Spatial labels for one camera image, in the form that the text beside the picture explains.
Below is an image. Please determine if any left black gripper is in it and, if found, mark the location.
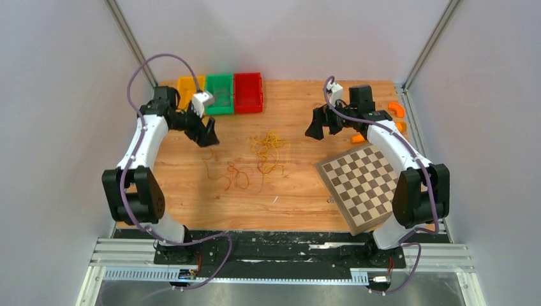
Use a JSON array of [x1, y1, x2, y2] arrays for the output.
[[171, 101, 221, 148]]

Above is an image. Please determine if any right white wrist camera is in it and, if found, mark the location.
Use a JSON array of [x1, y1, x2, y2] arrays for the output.
[[325, 81, 343, 107]]

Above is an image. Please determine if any orange curved plastic piece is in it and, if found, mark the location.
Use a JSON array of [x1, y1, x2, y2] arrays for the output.
[[388, 102, 405, 119]]

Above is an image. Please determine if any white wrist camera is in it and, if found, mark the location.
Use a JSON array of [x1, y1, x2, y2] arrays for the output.
[[191, 91, 215, 118], [325, 81, 343, 107]]

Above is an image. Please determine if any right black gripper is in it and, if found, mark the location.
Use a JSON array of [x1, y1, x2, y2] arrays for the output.
[[305, 98, 357, 140]]

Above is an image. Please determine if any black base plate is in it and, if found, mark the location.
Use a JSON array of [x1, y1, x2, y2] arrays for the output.
[[153, 231, 406, 280]]

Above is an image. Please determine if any yellow plastic bin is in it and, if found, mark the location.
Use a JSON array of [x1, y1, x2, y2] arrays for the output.
[[177, 76, 197, 111]]

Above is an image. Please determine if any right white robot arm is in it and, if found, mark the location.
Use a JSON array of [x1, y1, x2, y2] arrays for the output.
[[305, 76, 450, 266]]

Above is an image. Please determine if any purple robot hose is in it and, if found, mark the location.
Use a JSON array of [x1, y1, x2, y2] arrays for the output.
[[119, 54, 234, 291], [323, 76, 440, 295]]

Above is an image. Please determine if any right purple robot hose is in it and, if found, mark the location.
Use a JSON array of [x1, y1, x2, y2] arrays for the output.
[[323, 76, 440, 295]]

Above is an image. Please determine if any red plastic bin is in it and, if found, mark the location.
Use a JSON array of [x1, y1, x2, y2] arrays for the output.
[[233, 72, 263, 114]]

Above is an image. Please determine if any left purple robot hose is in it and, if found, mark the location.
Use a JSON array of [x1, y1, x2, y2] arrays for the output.
[[119, 54, 234, 291]]

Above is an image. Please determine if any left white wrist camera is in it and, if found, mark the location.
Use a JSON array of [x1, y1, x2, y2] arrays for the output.
[[191, 91, 215, 118]]

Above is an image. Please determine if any aluminium frame rail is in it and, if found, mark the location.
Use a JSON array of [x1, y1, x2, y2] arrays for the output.
[[76, 238, 486, 305]]

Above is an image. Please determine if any green plastic bin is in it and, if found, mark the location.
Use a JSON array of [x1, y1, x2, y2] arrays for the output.
[[205, 73, 234, 115]]

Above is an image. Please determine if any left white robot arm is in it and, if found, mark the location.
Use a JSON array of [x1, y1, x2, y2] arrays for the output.
[[101, 86, 219, 264]]

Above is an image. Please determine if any wooden chessboard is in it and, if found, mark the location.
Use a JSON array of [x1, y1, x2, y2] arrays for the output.
[[315, 144, 398, 236]]

